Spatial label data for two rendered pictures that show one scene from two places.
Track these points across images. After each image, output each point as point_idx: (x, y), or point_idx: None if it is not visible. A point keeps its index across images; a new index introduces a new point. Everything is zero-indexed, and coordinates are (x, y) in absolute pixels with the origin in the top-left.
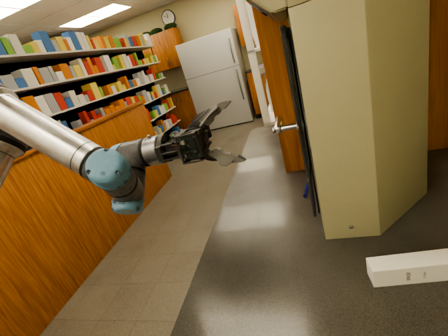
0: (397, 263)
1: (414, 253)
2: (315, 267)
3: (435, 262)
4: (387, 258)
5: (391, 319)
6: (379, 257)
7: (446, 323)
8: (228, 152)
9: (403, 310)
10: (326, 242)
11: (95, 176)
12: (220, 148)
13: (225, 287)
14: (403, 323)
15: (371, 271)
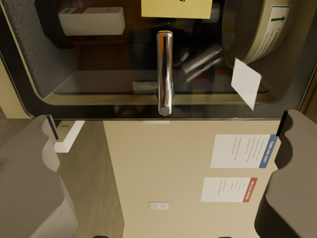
0: (73, 135)
1: (76, 121)
2: None
3: (81, 123)
4: (70, 134)
5: (61, 167)
6: (67, 136)
7: (73, 150)
8: (45, 150)
9: (63, 157)
10: (8, 123)
11: None
12: (65, 188)
13: None
14: (64, 165)
15: (65, 151)
